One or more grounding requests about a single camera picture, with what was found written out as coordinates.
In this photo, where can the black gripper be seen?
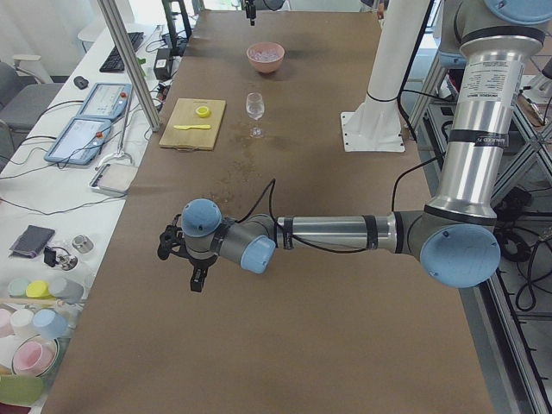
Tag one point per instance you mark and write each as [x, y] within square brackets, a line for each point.
[197, 260]
[249, 9]

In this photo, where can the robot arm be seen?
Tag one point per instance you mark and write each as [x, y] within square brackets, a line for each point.
[452, 235]

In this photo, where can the clear ice cubes pile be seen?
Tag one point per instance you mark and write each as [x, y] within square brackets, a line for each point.
[264, 56]

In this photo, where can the clear wine glass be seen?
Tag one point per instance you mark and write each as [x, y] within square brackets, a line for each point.
[255, 109]

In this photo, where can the pink bowl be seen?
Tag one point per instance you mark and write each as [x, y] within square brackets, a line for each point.
[270, 66]

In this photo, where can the small steel cup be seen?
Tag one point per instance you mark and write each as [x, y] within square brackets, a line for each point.
[83, 244]

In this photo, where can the yellow lemon half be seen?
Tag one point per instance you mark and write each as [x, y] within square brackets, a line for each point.
[203, 111]

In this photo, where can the bamboo cutting board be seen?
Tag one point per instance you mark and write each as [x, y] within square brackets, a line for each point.
[184, 114]

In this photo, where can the yellow plastic knife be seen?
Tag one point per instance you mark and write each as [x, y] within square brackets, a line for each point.
[192, 126]

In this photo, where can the grey plastic cup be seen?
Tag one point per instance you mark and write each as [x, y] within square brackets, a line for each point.
[65, 289]

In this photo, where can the blue teach pendant near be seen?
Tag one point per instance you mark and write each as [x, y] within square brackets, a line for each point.
[79, 142]

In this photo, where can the blue teach pendant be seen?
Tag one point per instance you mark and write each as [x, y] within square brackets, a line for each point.
[106, 101]
[79, 142]

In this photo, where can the grey folded cloth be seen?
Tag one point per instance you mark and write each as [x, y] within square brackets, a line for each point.
[30, 243]

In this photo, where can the yellow plastic cup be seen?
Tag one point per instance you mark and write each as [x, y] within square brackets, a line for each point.
[38, 289]

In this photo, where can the blue teach pendant far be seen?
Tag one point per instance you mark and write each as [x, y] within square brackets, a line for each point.
[106, 101]

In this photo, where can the green plastic cup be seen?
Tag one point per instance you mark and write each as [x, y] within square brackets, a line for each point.
[17, 288]

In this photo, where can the grey computer mouse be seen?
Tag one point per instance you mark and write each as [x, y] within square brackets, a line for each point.
[81, 82]

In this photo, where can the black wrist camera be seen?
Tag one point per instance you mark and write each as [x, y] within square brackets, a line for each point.
[198, 278]

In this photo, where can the aluminium frame post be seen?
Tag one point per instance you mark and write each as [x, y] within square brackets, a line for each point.
[122, 42]

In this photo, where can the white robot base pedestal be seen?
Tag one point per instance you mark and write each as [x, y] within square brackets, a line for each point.
[375, 125]

